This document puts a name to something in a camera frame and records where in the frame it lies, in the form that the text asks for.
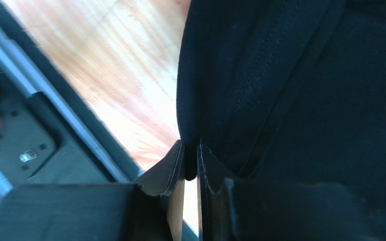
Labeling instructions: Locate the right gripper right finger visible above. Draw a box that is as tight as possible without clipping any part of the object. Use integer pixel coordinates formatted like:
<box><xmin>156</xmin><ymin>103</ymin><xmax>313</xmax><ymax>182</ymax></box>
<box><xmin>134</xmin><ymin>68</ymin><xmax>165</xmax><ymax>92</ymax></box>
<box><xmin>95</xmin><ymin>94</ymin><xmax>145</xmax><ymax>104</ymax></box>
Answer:
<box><xmin>197</xmin><ymin>143</ymin><xmax>379</xmax><ymax>240</ymax></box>

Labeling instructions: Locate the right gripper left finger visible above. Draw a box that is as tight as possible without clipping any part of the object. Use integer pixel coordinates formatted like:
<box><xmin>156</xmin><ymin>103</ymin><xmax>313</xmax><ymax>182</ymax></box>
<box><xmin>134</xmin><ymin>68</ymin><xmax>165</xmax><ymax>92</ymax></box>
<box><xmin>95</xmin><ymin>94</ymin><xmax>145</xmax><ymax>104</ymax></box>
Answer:
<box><xmin>0</xmin><ymin>141</ymin><xmax>184</xmax><ymax>240</ymax></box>

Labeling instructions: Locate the black t-shirt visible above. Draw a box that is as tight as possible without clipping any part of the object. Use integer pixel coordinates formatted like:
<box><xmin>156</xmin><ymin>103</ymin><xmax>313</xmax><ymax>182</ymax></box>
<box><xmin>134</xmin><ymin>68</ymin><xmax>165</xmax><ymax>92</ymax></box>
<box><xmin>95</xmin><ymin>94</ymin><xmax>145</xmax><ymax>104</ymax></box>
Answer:
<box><xmin>176</xmin><ymin>1</ymin><xmax>386</xmax><ymax>240</ymax></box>

